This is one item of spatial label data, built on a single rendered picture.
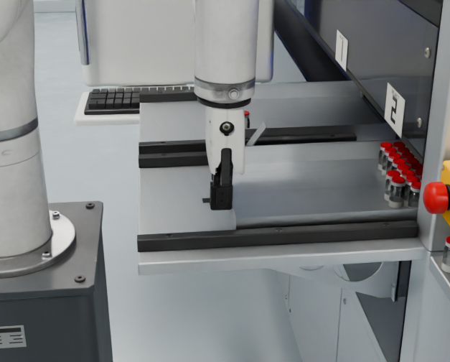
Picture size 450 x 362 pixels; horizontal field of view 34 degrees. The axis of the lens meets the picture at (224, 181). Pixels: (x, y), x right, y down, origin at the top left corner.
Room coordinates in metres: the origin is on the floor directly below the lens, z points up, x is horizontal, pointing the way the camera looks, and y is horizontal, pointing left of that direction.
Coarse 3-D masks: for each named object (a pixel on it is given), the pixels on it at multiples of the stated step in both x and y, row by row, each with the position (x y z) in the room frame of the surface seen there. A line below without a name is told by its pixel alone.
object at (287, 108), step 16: (256, 96) 1.53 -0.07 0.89; (272, 96) 1.53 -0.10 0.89; (288, 96) 1.54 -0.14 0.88; (304, 96) 1.54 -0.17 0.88; (320, 96) 1.54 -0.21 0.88; (336, 96) 1.54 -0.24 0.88; (352, 96) 1.54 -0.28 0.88; (256, 112) 1.45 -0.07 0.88; (272, 112) 1.45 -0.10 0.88; (288, 112) 1.45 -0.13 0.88; (304, 112) 1.45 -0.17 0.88; (320, 112) 1.45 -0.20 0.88; (336, 112) 1.44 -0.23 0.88; (352, 112) 1.44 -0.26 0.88; (368, 112) 1.44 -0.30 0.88; (256, 128) 1.27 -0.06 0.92; (272, 128) 1.27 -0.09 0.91; (288, 128) 1.28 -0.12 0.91; (304, 128) 1.28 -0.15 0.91; (320, 128) 1.28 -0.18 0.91; (336, 128) 1.29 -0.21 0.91; (352, 128) 1.29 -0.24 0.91; (368, 128) 1.29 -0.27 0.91; (384, 128) 1.30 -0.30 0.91
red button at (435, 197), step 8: (432, 184) 0.83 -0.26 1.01; (440, 184) 0.83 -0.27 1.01; (424, 192) 0.83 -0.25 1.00; (432, 192) 0.82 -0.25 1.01; (440, 192) 0.82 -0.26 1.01; (424, 200) 0.83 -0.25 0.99; (432, 200) 0.81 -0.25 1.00; (440, 200) 0.81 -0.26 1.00; (448, 200) 0.81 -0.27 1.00; (432, 208) 0.81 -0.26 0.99; (440, 208) 0.81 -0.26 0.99
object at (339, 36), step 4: (340, 36) 1.43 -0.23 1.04; (340, 40) 1.43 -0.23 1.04; (344, 40) 1.40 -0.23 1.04; (340, 44) 1.43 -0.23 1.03; (344, 44) 1.39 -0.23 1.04; (336, 48) 1.46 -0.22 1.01; (340, 48) 1.42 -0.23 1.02; (344, 48) 1.39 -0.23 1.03; (336, 52) 1.46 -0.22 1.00; (340, 52) 1.42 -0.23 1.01; (344, 52) 1.39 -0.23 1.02; (336, 56) 1.45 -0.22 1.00; (340, 56) 1.42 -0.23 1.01; (344, 56) 1.39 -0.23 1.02; (340, 60) 1.42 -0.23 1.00; (344, 60) 1.39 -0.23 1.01; (340, 64) 1.42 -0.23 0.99; (344, 64) 1.38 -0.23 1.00; (344, 68) 1.38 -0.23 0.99
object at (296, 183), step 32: (256, 160) 1.19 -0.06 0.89; (288, 160) 1.19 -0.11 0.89; (320, 160) 1.20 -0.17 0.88; (352, 160) 1.20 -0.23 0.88; (256, 192) 1.07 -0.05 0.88; (288, 192) 1.07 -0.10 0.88; (320, 192) 1.07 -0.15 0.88; (352, 192) 1.07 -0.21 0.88; (384, 192) 1.07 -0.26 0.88; (256, 224) 0.93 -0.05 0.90; (288, 224) 0.93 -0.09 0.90; (320, 224) 0.94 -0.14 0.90
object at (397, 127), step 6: (390, 90) 1.10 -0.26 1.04; (390, 96) 1.10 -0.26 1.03; (396, 96) 1.07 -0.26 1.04; (390, 102) 1.10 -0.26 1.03; (402, 102) 1.05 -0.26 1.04; (390, 108) 1.10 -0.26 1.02; (396, 108) 1.07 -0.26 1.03; (402, 108) 1.04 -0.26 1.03; (390, 114) 1.09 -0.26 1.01; (396, 114) 1.07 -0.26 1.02; (402, 114) 1.04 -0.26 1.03; (390, 120) 1.09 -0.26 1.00; (396, 120) 1.06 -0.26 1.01; (402, 120) 1.04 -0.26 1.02; (396, 126) 1.06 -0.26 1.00; (402, 126) 1.04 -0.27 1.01; (396, 132) 1.06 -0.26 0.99
